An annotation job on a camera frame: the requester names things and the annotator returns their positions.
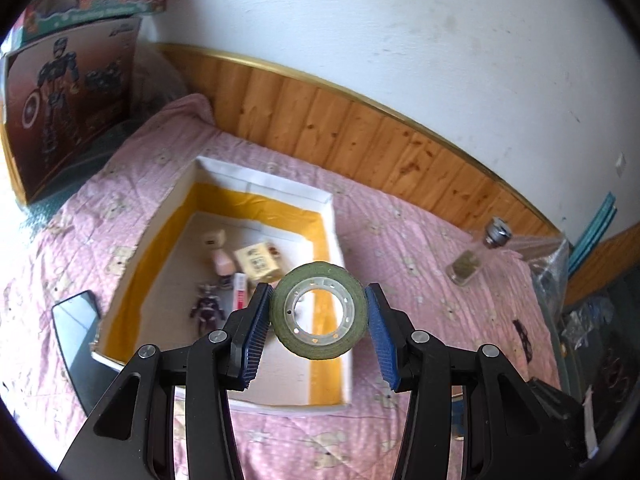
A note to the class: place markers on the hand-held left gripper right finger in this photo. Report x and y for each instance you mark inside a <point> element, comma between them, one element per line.
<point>384,345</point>

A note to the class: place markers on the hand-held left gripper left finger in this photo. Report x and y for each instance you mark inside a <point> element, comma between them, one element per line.
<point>252,340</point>

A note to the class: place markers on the pink and white tube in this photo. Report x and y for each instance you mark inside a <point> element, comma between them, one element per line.
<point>240,292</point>

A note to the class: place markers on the purple action figure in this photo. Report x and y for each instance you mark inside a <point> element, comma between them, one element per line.
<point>206,307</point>

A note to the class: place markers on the small cream printed box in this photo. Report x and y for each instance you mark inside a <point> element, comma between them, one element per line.
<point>257,262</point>

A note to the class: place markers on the pink stapler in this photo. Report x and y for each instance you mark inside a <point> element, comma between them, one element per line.
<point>222,262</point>

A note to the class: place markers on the green tape roll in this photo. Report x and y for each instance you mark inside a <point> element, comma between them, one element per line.
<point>320,272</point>

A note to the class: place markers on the white charger plug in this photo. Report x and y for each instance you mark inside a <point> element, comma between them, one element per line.
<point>214,241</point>

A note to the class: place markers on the white cardboard box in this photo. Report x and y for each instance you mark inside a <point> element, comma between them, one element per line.
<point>160,255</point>

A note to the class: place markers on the black eyeglasses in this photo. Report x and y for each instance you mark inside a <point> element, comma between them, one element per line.
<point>521,332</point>

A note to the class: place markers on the pink printed blanket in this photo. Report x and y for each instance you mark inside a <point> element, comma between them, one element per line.
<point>425,240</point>

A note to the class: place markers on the glass bottle with grey lid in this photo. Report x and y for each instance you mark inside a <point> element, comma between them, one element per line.
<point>467,265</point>

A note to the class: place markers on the clear plastic bag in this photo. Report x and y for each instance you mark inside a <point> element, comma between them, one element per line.
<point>550,270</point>

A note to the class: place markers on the black glossy tablet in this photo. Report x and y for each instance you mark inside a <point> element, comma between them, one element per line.
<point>80,340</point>

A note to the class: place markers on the teal plastic strips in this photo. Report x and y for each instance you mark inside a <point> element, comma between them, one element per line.
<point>595,230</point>

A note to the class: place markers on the pink pillow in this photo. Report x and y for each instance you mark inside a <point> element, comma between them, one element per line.
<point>190,107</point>

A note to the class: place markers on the robot figure toy box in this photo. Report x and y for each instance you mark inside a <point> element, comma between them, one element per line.
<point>65,110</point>

